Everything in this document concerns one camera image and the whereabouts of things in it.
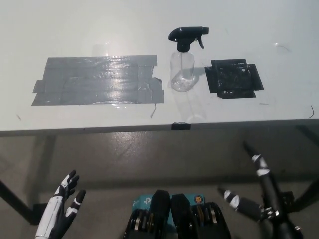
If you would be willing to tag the grey duct tape patch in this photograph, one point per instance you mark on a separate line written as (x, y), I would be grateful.
(99, 82)

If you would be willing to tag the clear plastic bottle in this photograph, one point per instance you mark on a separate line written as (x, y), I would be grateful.
(182, 72)

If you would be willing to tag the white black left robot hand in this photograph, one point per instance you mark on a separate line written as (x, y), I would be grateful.
(49, 214)

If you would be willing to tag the black table leg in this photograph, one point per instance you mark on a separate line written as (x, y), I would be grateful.
(15, 199)
(306, 191)

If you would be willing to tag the small black tape strip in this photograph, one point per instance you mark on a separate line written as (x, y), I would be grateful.
(181, 126)

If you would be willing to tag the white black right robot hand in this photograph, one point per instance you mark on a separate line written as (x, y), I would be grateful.
(268, 194)

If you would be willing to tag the black spray trigger lid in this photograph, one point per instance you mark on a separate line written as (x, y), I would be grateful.
(182, 33)

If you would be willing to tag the black teal robot torso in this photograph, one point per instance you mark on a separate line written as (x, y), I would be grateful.
(162, 206)

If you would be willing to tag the black tape patch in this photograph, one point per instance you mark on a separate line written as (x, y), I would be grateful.
(231, 77)

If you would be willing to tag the black table foot plate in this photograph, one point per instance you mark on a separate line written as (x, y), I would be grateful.
(40, 211)
(287, 199)

